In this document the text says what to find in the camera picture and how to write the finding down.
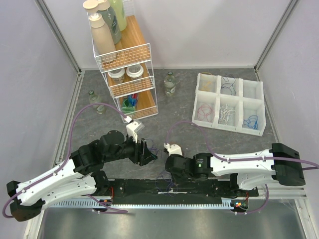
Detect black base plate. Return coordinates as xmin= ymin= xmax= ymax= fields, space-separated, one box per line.
xmin=94 ymin=179 xmax=259 ymax=205

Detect left glass bottle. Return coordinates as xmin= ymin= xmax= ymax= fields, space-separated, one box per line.
xmin=88 ymin=90 xmax=106 ymax=114

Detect light green bottle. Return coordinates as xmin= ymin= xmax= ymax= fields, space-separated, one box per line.
xmin=109 ymin=0 xmax=127 ymax=31

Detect white wire shelf rack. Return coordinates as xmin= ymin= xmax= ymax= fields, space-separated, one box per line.
xmin=91 ymin=0 xmax=159 ymax=120

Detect pink cable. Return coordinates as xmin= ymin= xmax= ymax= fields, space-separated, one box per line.
xmin=197 ymin=103 xmax=215 ymax=121

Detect white cable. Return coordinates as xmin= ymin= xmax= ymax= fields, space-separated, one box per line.
xmin=219 ymin=104 xmax=236 ymax=124

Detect white six-compartment tray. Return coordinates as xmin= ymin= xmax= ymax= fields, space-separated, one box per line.
xmin=192 ymin=73 xmax=266 ymax=136

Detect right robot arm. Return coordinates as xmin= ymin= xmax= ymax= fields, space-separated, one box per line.
xmin=164 ymin=143 xmax=306 ymax=196

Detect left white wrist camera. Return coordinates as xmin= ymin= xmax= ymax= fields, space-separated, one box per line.
xmin=124 ymin=116 xmax=145 ymax=143

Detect green and blue packets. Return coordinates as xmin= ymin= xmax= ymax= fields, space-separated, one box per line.
xmin=121 ymin=93 xmax=138 ymax=114

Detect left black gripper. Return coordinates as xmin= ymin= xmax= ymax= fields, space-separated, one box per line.
xmin=104 ymin=131 xmax=158 ymax=166

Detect grey-green pump bottle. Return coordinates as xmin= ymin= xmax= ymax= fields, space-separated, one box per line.
xmin=83 ymin=0 xmax=122 ymax=44

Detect white-lid jar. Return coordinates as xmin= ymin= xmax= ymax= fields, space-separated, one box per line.
xmin=108 ymin=68 xmax=125 ymax=84
xmin=126 ymin=64 xmax=144 ymax=81

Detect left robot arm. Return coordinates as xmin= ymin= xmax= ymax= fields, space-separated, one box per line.
xmin=3 ymin=130 xmax=157 ymax=222

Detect right white-lid jar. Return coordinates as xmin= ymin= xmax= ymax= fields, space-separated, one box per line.
xmin=126 ymin=64 xmax=144 ymax=81

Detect left white-lid jar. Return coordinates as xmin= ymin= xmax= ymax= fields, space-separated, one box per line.
xmin=108 ymin=68 xmax=125 ymax=84

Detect beige pump bottle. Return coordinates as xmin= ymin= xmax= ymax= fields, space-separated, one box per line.
xmin=89 ymin=13 xmax=117 ymax=63

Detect glass bottle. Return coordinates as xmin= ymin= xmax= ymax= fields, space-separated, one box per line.
xmin=164 ymin=71 xmax=176 ymax=96
xmin=88 ymin=90 xmax=106 ymax=114

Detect yellow cable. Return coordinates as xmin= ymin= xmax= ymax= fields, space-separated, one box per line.
xmin=200 ymin=72 xmax=214 ymax=91

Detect blue cable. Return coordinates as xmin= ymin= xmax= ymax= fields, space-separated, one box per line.
xmin=243 ymin=115 xmax=260 ymax=130

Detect slotted cable duct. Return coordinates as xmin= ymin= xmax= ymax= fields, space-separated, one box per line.
xmin=50 ymin=198 xmax=239 ymax=210

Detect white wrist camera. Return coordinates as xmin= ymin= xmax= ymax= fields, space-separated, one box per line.
xmin=163 ymin=143 xmax=183 ymax=156
xmin=124 ymin=116 xmax=145 ymax=143

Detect right glass bottle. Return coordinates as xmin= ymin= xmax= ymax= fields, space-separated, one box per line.
xmin=164 ymin=71 xmax=176 ymax=96

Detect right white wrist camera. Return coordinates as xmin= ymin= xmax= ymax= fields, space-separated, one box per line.
xmin=163 ymin=143 xmax=183 ymax=156

